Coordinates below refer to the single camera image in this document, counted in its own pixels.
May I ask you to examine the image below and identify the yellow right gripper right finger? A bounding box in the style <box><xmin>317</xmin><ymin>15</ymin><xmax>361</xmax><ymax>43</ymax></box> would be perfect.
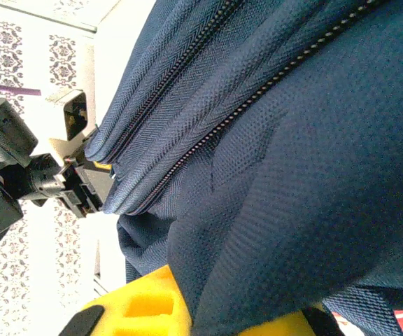
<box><xmin>238</xmin><ymin>304</ymin><xmax>344</xmax><ymax>336</ymax></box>

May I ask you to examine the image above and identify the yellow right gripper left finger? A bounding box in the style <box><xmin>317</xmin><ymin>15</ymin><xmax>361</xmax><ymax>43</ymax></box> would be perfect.
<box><xmin>59</xmin><ymin>265</ymin><xmax>192</xmax><ymax>336</ymax></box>

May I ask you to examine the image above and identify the navy blue backpack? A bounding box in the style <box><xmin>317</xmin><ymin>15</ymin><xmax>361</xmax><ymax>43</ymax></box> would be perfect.
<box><xmin>84</xmin><ymin>0</ymin><xmax>403</xmax><ymax>336</ymax></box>

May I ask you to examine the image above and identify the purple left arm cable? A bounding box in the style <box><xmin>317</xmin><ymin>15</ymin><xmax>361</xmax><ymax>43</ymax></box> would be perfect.
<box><xmin>0</xmin><ymin>80</ymin><xmax>42</xmax><ymax>97</ymax></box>

